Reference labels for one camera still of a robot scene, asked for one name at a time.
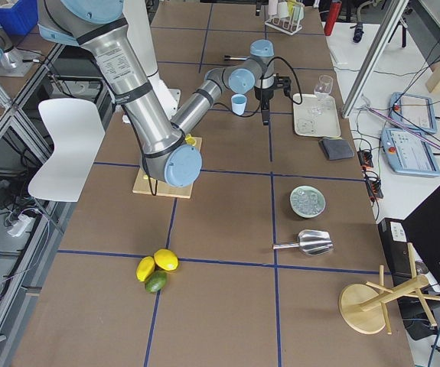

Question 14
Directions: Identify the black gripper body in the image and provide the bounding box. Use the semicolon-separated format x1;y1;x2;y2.
254;74;292;100

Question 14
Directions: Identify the metal muddler rod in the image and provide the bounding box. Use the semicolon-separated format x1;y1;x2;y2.
223;55;249;62

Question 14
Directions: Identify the light blue cup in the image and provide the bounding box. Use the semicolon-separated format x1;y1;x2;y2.
230;94;247;115

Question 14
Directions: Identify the lemon slice on board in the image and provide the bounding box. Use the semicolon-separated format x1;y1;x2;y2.
185;134;197;147

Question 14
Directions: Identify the yellow lemon right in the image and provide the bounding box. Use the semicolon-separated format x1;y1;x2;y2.
153;248;179;271

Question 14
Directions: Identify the yellow lemon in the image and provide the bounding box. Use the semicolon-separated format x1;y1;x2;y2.
135;256;155;282
153;248;179;271

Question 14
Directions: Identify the yellow lemon left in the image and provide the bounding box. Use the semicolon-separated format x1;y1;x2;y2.
135;256;155;282

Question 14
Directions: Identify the clear wine glass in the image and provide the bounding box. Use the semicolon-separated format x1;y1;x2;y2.
314;75;334;114

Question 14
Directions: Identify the cream bear tray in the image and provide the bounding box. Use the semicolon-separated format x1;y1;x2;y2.
293;93;341;138

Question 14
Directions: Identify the grey folded cloth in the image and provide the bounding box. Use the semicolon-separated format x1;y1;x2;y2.
318;138;354;161

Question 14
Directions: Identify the red cylinder bottle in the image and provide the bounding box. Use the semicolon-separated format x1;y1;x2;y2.
324;0;342;37

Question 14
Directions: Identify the green bowl of ice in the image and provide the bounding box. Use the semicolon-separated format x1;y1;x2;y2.
289;186;326;219

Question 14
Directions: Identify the far teach pendant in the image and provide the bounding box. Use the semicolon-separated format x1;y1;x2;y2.
389;92;437;134

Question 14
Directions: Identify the teach pendant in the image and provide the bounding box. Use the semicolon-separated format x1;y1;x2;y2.
389;92;437;134
381;128;440;177

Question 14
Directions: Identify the near teach pendant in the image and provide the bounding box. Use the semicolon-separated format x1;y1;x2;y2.
381;128;440;177

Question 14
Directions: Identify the metal ice scoop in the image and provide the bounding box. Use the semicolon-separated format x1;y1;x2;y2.
272;229;334;256

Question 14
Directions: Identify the wooden cutting board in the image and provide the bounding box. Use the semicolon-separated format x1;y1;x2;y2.
132;136;203;199

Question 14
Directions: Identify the white plastic chair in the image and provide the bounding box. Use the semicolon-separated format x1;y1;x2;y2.
28;98;105;202

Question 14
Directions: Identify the green lime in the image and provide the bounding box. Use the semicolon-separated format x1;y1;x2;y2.
145;271;168;294

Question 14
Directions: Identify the wooden mug tree stand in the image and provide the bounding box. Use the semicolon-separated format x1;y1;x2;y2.
338;242;440;335

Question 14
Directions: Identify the blue storage crate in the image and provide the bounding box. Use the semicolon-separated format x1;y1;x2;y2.
0;0;38;35

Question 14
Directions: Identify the white wire cup rack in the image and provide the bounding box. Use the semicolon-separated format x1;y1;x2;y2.
264;0;305;35

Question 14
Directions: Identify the aluminium frame post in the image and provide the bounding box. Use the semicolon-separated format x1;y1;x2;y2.
341;0;409;119

